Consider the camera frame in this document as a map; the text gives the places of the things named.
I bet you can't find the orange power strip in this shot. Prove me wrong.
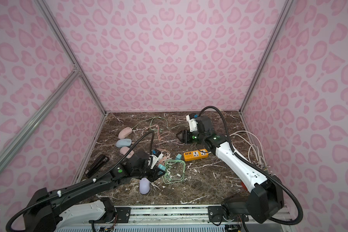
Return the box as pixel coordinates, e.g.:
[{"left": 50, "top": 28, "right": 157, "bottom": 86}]
[{"left": 184, "top": 149, "right": 209, "bottom": 161}]

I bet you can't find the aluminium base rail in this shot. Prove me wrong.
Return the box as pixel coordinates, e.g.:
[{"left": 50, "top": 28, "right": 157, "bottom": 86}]
[{"left": 55, "top": 204, "right": 291, "bottom": 232}]

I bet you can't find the light blue wireless mouse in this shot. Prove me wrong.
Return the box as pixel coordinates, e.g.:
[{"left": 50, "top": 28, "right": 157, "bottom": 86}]
[{"left": 116, "top": 138, "right": 132, "bottom": 148}]

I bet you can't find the lavender wireless mouse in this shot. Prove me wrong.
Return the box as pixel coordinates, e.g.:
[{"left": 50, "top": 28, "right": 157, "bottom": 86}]
[{"left": 139, "top": 178, "right": 151, "bottom": 195}]

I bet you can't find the green multi-head charging cable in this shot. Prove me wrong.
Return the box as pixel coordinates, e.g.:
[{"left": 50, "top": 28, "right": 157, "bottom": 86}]
[{"left": 132, "top": 116, "right": 189, "bottom": 137}]

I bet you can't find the red emergency stop button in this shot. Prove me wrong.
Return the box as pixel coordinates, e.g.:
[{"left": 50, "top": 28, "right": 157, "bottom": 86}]
[{"left": 241, "top": 182, "right": 248, "bottom": 191}]

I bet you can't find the pink wireless mouse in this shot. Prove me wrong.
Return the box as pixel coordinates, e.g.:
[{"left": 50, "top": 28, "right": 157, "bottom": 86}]
[
  {"left": 119, "top": 147, "right": 134, "bottom": 159},
  {"left": 118, "top": 127, "right": 132, "bottom": 139}
]

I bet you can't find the pink wireless mouse far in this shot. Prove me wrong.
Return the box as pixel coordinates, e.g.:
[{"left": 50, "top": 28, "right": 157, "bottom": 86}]
[{"left": 118, "top": 127, "right": 132, "bottom": 139}]

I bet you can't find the pink wireless mouse near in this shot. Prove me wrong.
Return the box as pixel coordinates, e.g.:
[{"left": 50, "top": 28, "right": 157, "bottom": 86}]
[{"left": 119, "top": 147, "right": 134, "bottom": 159}]

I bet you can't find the teal USB charger adapter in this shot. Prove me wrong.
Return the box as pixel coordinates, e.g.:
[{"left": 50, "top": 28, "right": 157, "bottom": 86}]
[
  {"left": 176, "top": 154, "right": 183, "bottom": 160},
  {"left": 158, "top": 164, "right": 166, "bottom": 173}
]

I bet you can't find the pink multi-head charging cable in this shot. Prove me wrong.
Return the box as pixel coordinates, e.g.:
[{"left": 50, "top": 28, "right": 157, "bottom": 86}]
[{"left": 133, "top": 124, "right": 180, "bottom": 146}]

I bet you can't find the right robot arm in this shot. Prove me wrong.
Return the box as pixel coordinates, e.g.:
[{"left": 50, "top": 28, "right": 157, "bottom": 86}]
[{"left": 176, "top": 106, "right": 304, "bottom": 226}]

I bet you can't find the white power strip cord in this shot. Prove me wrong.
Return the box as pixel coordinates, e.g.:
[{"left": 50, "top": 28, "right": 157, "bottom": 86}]
[{"left": 229, "top": 130, "right": 267, "bottom": 169}]

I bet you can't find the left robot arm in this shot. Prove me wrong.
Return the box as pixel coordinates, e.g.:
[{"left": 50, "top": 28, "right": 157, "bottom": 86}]
[{"left": 5, "top": 152, "right": 164, "bottom": 232}]

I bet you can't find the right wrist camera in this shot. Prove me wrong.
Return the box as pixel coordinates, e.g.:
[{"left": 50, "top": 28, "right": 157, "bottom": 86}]
[{"left": 186, "top": 113, "right": 198, "bottom": 132}]

